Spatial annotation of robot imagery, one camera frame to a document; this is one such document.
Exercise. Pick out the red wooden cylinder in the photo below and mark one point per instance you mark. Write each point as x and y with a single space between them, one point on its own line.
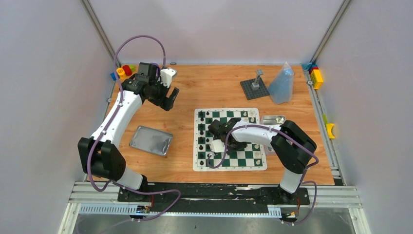
127 70

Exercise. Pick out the yellow wooden cylinder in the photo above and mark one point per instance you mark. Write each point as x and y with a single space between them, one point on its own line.
121 73

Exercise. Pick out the grey lego tower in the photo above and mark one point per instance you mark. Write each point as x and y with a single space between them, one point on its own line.
255 84

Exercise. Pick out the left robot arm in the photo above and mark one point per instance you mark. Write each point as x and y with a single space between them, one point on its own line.
99 153

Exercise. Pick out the yellow curved block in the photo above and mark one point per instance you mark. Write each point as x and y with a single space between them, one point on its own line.
329 127

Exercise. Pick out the silver tin lid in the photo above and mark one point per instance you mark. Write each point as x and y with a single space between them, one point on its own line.
151 140

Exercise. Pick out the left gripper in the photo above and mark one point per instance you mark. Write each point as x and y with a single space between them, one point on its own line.
164 96

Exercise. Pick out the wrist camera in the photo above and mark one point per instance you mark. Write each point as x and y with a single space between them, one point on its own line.
167 75
217 146

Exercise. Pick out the blue plastic bag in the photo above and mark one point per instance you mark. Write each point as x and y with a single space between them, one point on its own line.
281 88

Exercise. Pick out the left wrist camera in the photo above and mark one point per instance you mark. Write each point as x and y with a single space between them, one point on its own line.
167 75

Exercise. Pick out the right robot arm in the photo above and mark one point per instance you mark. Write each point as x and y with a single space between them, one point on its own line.
294 148

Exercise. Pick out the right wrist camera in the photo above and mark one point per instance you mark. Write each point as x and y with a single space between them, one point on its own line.
217 146

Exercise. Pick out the dark grey lego baseplate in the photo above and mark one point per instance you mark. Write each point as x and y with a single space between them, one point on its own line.
254 93

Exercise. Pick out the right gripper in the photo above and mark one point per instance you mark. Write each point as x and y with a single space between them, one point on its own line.
243 145

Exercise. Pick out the colourful lego brick stack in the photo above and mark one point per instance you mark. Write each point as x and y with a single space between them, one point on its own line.
315 74

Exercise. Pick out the green white chess board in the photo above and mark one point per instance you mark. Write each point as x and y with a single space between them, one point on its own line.
251 158

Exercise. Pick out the green wooden block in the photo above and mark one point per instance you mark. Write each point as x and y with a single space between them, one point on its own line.
133 68

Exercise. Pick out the silver metal tin box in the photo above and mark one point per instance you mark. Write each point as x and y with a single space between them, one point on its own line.
272 120

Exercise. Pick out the blue wooden block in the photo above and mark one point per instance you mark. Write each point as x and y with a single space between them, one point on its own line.
113 76

